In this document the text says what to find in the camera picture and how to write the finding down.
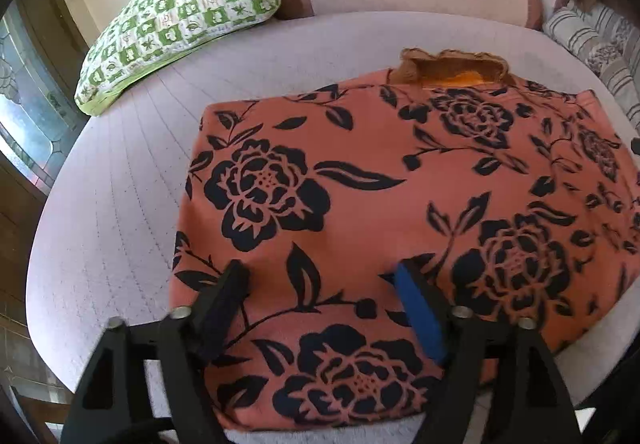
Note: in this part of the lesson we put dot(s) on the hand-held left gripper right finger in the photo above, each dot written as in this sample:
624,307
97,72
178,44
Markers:
420,309

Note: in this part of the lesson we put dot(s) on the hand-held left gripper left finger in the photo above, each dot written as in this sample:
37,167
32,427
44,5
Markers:
225,299

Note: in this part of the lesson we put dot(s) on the orange black floral blouse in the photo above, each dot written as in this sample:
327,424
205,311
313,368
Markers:
380,184

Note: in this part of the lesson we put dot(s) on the pink quilted mattress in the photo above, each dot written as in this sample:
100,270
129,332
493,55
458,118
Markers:
115,204

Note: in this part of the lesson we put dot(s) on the green checkered pillow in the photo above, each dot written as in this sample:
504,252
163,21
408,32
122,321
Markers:
175,24

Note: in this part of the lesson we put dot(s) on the large striped floral pillow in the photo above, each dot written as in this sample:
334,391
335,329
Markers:
622,74

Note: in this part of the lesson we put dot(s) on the small striped floral pillow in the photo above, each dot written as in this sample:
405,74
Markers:
575,34

